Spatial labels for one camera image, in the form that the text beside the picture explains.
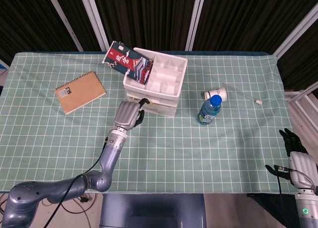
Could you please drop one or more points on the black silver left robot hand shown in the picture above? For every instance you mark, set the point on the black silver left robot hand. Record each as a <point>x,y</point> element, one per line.
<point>126,113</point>

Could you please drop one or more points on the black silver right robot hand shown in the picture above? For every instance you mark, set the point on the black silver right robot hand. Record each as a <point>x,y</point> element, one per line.
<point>303,168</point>

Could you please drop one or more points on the clear plastic drawer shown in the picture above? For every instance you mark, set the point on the clear plastic drawer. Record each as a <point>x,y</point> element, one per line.
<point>162,104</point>

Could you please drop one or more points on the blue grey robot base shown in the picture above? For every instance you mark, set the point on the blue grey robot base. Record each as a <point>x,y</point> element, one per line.
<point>151,210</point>

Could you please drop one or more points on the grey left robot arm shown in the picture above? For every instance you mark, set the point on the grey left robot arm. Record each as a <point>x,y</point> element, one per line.
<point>109,161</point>

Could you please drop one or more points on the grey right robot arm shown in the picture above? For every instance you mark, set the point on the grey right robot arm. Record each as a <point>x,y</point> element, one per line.
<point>306,210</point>

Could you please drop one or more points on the white drawer organizer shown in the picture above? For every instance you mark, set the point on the white drawer organizer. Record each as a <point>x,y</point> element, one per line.
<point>166,76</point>

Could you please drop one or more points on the brown spiral notebook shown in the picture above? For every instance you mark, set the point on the brown spiral notebook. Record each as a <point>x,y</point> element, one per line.
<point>80,92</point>

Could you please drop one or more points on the green checkered tablecloth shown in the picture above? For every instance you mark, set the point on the green checkered tablecloth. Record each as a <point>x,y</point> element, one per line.
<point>174,151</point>

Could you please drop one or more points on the blue drink bottle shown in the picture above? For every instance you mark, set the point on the blue drink bottle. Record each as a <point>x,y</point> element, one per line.
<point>208,112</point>

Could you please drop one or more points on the white paper cup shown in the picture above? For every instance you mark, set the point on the white paper cup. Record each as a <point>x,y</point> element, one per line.
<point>221,92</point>

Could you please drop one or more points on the white metal rack frame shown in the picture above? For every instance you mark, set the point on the white metal rack frame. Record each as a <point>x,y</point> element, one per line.
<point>301,92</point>

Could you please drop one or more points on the white partition post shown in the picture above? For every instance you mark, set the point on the white partition post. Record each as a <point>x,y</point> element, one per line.
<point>94,20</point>
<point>196,19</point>
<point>64,20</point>
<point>295,34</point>

